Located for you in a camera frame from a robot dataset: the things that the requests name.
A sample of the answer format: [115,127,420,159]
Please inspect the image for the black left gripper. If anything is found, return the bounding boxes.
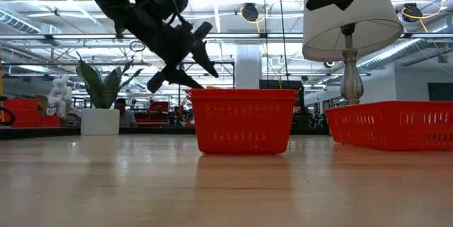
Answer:
[116,4,219,95]

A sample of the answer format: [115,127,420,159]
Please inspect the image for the table lamp with white shade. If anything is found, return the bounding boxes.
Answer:
[302,0,404,106]

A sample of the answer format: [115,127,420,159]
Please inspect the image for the red machine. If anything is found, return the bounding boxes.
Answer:
[173,95,194,127]

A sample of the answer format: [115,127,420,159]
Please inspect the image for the red tool cart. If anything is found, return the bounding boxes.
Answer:
[148,100,171,126]

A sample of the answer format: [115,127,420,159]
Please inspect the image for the white building column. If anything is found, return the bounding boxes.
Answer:
[234,45,263,90]

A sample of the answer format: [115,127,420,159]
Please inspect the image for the black monitor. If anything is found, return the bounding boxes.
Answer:
[258,79,304,115]

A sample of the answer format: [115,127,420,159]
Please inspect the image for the person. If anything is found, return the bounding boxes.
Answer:
[115,98,138,128]

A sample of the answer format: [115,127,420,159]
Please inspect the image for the snake plant in white pot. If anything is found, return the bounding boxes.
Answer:
[75,52,144,136]

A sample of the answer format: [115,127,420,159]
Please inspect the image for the wide flat red basket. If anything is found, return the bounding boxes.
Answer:
[324,100,453,152]

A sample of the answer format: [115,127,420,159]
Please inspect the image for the white sculpture figure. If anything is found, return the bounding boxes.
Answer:
[47,74,74,117]

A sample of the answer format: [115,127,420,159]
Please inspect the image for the brown cardboard box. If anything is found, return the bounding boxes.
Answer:
[34,94,50,117]

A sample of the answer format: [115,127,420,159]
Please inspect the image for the red storage bins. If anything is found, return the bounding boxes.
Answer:
[2,98,61,129]

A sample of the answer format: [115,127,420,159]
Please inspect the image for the black ceiling cord reel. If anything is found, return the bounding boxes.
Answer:
[403,2,424,23]
[241,2,260,23]

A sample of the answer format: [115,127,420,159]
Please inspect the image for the silver ceiling air duct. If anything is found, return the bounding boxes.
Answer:
[0,9,63,46]
[357,37,453,72]

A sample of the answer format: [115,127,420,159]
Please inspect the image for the dark wall screen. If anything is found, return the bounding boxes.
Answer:
[427,82,453,102]

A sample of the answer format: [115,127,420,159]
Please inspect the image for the black cable loop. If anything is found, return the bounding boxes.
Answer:
[0,95,17,127]

